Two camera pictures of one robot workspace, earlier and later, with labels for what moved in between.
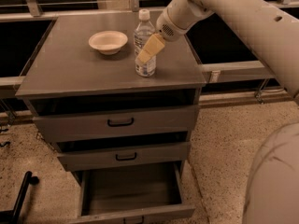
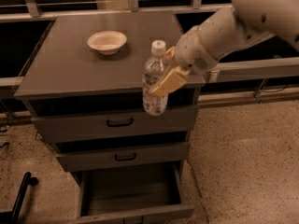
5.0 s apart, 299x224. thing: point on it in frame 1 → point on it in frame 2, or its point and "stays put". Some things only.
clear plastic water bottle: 144,32 → 153,105
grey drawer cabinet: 119,101 stays put
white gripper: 165,27 → 191,52
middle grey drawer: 129,157 stays put
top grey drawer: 119,124 stays put
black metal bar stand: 11,217 stays put
